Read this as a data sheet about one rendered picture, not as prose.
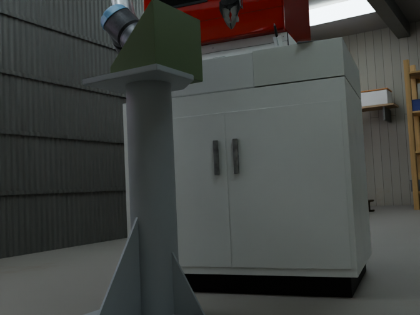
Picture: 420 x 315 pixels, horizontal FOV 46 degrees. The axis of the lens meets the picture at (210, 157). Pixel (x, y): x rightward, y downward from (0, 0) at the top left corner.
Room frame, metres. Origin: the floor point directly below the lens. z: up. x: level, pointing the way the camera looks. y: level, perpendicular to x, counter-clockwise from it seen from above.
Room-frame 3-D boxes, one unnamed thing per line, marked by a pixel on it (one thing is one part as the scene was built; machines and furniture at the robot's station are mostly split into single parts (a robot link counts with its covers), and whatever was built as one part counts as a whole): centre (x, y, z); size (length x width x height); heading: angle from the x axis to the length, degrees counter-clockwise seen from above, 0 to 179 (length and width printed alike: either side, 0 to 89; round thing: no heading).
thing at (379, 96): (8.12, -2.80, 1.78); 0.46 x 0.38 x 0.26; 59
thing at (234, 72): (2.08, 0.05, 0.89); 0.55 x 0.09 x 0.14; 68
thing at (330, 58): (2.16, -0.47, 0.89); 0.62 x 0.35 x 0.14; 158
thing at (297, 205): (2.26, -0.18, 0.41); 0.96 x 0.64 x 0.82; 68
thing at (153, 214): (1.63, 0.26, 0.41); 0.51 x 0.44 x 0.82; 149
